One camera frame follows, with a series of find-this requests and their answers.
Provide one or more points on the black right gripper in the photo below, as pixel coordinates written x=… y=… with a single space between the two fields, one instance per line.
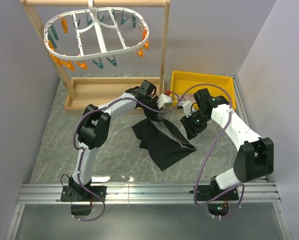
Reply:
x=191 y=133

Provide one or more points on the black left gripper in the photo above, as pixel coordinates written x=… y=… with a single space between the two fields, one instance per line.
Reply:
x=153 y=114

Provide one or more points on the black striped underwear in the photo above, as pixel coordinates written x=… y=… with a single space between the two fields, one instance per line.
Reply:
x=165 y=144

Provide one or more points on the orange clothes peg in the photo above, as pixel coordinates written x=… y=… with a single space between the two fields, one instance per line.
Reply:
x=82 y=64

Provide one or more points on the white oval clip hanger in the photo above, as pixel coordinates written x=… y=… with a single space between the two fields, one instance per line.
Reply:
x=95 y=18

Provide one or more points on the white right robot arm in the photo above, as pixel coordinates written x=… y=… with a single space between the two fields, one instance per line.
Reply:
x=255 y=154

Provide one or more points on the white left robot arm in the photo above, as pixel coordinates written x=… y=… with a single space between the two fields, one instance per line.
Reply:
x=92 y=132

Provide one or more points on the wooden hanger rack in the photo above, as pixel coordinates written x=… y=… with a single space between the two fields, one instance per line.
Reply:
x=95 y=86

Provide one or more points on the teal clothes peg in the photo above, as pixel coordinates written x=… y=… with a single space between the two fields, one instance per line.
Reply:
x=99 y=63
x=112 y=61

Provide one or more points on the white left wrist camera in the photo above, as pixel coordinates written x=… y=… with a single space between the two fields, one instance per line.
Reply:
x=164 y=100

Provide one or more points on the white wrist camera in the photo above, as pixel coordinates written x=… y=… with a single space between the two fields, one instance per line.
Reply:
x=164 y=100
x=188 y=107

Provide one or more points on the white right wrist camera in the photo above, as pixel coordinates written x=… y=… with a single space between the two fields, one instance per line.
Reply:
x=188 y=107

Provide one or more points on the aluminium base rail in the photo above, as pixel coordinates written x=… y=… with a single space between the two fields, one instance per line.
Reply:
x=144 y=193

